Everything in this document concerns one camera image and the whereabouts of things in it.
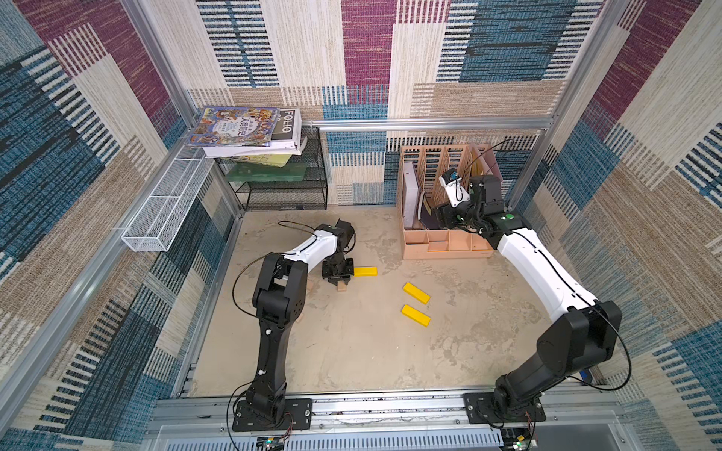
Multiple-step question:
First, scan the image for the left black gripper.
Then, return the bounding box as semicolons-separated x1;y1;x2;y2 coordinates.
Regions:
323;256;355;285

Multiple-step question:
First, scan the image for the yellow block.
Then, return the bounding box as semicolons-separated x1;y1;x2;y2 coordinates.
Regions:
353;267;378;277
402;304;431;327
402;283;431;304

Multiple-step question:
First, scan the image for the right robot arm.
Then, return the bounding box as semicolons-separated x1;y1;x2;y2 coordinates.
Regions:
434;169;622;428

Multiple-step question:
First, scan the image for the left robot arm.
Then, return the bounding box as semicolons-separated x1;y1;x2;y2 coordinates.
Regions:
242;220;355;426

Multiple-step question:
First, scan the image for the white binder in organizer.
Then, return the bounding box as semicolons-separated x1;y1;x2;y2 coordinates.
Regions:
402;162;419;229

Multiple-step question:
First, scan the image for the pink desk organizer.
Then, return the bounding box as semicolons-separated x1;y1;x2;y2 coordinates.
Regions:
396;144;499;260

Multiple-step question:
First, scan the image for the green folder on shelf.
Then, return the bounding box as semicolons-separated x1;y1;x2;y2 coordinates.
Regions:
226;163;306;183

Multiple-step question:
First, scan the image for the black and white Folio book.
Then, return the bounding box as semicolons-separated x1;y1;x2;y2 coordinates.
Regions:
199;108;306;158

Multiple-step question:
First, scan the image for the colourful picture book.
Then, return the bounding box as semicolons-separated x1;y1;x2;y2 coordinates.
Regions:
186;106;280;147

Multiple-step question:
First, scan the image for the black wire shelf rack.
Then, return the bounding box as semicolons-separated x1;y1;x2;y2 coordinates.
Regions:
216;127;329;212

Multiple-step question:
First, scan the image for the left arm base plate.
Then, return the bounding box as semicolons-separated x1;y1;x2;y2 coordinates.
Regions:
231;398;313;432

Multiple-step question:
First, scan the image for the white mesh wall basket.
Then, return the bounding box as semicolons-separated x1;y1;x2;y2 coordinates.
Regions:
121;146;212;252

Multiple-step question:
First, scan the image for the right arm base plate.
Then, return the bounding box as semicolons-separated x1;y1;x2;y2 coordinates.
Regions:
463;391;547;428

